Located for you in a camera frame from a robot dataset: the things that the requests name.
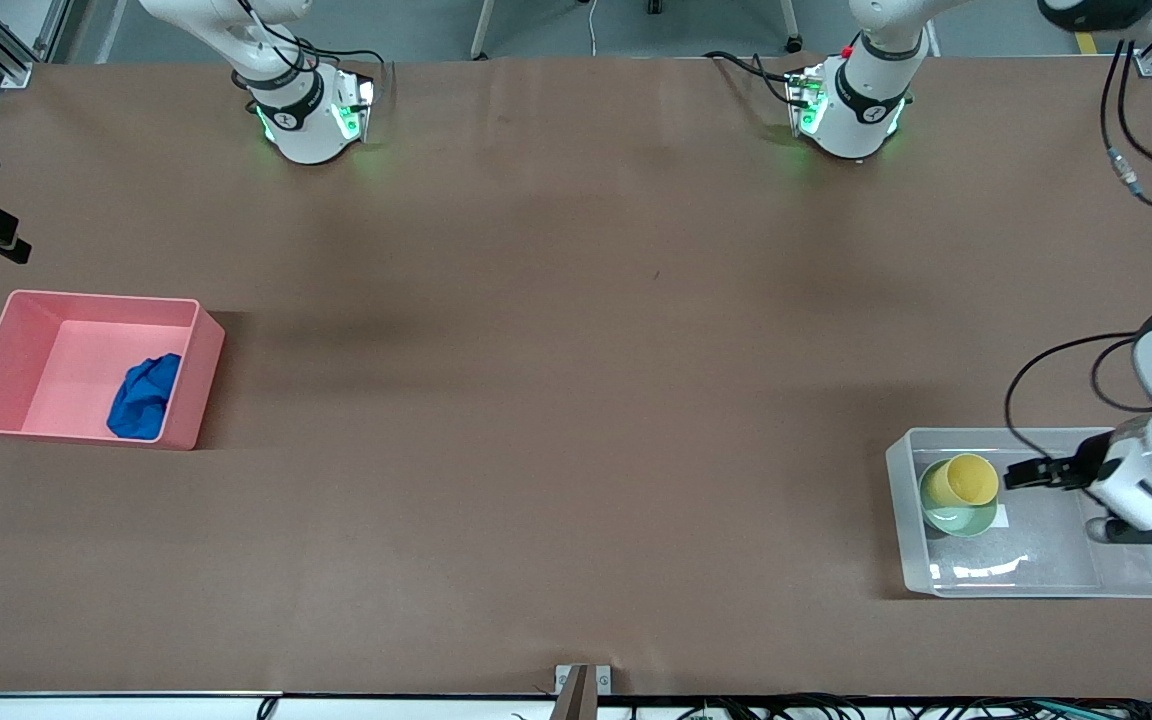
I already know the aluminium frame profile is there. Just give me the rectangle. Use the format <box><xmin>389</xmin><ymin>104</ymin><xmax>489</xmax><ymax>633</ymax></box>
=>
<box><xmin>0</xmin><ymin>0</ymin><xmax>72</xmax><ymax>89</ymax></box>

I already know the yellow plastic cup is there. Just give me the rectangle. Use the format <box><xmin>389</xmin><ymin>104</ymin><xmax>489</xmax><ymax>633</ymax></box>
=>
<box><xmin>936</xmin><ymin>453</ymin><xmax>1001</xmax><ymax>511</ymax></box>

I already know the black left base cable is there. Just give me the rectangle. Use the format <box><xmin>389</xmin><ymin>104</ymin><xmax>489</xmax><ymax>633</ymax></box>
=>
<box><xmin>704</xmin><ymin>50</ymin><xmax>802</xmax><ymax>106</ymax></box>

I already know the clear plastic box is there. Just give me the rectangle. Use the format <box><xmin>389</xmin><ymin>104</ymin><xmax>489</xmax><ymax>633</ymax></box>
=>
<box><xmin>886</xmin><ymin>427</ymin><xmax>1152</xmax><ymax>599</ymax></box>

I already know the metal table edge bracket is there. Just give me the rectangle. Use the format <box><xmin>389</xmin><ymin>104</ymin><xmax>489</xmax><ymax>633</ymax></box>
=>
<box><xmin>554</xmin><ymin>664</ymin><xmax>613</xmax><ymax>720</ymax></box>

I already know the green plastic bowl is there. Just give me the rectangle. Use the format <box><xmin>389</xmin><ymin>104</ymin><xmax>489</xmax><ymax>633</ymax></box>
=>
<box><xmin>919</xmin><ymin>458</ymin><xmax>1000</xmax><ymax>539</ymax></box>

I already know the blue glove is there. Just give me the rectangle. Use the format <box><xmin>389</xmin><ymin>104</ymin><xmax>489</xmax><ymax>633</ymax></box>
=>
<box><xmin>106</xmin><ymin>352</ymin><xmax>183</xmax><ymax>442</ymax></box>

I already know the pink plastic box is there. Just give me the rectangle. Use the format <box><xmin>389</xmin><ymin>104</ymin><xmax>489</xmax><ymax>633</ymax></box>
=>
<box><xmin>0</xmin><ymin>290</ymin><xmax>227</xmax><ymax>451</ymax></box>

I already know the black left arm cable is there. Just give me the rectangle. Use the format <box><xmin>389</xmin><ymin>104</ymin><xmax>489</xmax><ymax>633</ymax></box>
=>
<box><xmin>1004</xmin><ymin>38</ymin><xmax>1152</xmax><ymax>461</ymax></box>

